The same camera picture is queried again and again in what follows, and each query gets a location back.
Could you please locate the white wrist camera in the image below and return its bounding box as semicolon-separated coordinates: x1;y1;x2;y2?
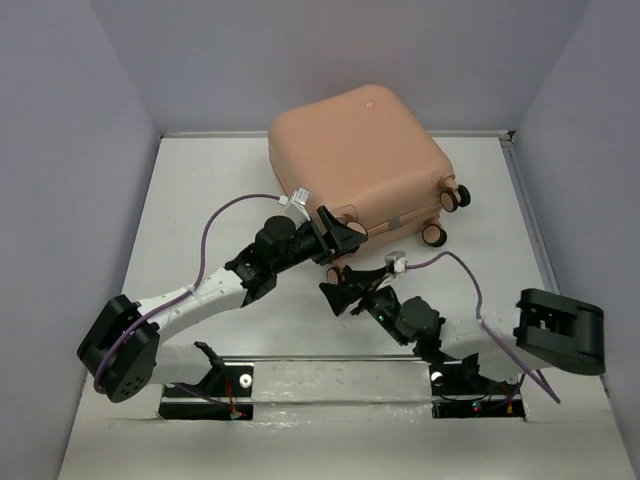
384;250;408;277
278;188;311;228

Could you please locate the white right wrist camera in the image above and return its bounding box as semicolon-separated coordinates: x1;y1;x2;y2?
384;250;408;277

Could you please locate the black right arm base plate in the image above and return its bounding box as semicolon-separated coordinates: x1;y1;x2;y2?
429;362;526;420

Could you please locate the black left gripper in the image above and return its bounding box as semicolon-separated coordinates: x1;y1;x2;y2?
271;206;367;275

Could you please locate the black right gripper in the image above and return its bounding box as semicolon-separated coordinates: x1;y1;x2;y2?
318;267;407;346

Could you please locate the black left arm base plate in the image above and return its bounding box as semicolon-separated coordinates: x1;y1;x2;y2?
158;363;254;422

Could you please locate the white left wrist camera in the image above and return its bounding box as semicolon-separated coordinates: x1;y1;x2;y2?
278;188;311;228

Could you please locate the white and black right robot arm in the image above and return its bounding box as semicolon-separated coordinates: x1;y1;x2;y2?
319;267;606;392

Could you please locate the pink hard-shell suitcase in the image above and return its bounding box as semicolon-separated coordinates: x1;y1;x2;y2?
268;84;471;252

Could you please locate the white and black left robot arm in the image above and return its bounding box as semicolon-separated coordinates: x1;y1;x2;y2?
77;207;368;403

